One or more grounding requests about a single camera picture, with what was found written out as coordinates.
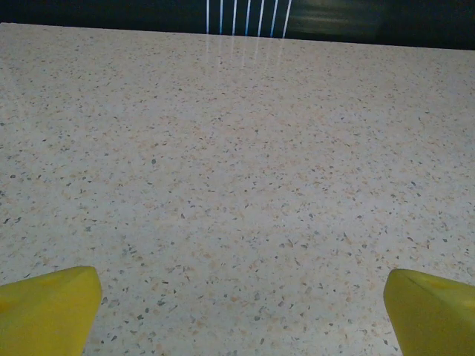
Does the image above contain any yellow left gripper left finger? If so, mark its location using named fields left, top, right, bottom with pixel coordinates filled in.
left=0, top=266, right=102, bottom=356

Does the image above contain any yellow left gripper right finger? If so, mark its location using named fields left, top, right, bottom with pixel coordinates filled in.
left=382, top=268, right=475, bottom=356

